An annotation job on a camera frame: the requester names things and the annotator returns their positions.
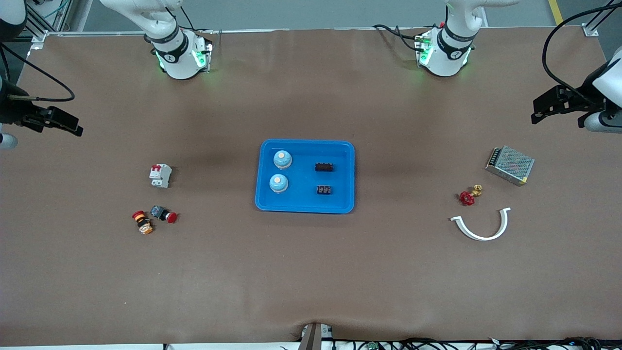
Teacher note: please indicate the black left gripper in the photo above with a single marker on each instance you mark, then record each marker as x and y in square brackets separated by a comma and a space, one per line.
[584, 97]

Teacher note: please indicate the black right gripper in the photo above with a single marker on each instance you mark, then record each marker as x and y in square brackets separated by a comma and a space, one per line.
[11, 111]

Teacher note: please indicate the black block capacitor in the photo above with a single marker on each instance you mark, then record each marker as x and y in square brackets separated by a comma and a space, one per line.
[324, 190]
[324, 167]

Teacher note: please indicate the blue dome bell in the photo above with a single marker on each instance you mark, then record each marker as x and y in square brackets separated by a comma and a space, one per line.
[278, 183]
[283, 159]

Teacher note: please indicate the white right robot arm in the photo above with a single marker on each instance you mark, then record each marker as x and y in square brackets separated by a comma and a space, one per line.
[180, 61]

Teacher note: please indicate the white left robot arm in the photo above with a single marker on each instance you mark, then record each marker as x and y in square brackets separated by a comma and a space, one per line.
[444, 58]

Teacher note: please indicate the metal mesh power supply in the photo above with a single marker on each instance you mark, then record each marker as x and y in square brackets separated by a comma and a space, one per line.
[510, 165]

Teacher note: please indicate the white circuit breaker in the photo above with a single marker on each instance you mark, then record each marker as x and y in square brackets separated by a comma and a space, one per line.
[160, 176]

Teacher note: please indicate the white curved plastic clip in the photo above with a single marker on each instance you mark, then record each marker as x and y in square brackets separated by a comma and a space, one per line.
[481, 237]

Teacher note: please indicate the red mushroom push button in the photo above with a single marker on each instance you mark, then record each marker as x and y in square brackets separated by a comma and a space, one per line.
[170, 217]

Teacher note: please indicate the blue plastic tray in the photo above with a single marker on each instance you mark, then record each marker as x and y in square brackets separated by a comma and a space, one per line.
[296, 201]

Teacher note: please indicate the brown table mat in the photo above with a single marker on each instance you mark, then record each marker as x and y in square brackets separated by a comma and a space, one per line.
[311, 272]

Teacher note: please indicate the aluminium frame profile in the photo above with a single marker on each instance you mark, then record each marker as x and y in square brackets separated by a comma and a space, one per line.
[39, 24]
[595, 22]

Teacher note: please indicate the orange and red button switch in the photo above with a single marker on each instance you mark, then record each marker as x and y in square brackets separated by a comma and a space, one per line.
[144, 223]

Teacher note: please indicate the metal table edge bracket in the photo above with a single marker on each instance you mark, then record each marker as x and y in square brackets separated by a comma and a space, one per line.
[313, 336]

